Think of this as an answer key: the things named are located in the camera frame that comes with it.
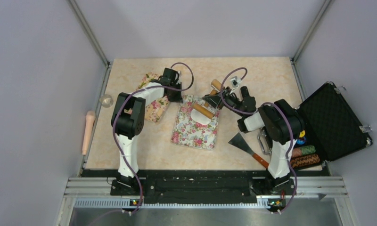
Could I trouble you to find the yellow floral cloth pad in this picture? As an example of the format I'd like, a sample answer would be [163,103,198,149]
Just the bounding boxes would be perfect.
[136,72,170,123]

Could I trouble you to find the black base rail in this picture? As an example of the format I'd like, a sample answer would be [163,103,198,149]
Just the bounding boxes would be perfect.
[63,168,345,210]

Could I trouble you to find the open black poker chip case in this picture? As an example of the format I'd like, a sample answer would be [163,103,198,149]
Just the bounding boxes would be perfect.
[290,81,373,169]

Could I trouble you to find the white dough piece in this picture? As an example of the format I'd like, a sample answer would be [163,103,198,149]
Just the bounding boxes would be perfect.
[190,108,215,125]

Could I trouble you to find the metal scraper with red handle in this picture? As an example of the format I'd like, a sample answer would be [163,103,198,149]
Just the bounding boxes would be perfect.
[228,133,269,169]

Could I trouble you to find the wooden double-ended rolling pin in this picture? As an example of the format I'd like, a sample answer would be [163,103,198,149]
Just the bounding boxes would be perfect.
[192,79,224,120]

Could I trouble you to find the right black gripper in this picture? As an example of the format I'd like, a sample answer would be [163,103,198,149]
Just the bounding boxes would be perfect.
[203,87,245,117]

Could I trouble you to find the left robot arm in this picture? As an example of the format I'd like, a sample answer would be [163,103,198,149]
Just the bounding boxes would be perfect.
[111,68,182,195]

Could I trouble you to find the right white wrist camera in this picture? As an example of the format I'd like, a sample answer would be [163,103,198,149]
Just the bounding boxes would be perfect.
[230,76,242,94]

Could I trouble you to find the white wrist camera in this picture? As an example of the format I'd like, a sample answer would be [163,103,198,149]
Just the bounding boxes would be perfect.
[174,71,181,84]
[230,76,242,94]

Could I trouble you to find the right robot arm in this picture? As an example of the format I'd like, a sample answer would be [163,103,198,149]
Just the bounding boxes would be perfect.
[194,86,305,194]

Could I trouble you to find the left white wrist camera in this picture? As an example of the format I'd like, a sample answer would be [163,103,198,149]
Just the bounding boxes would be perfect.
[174,71,181,84]

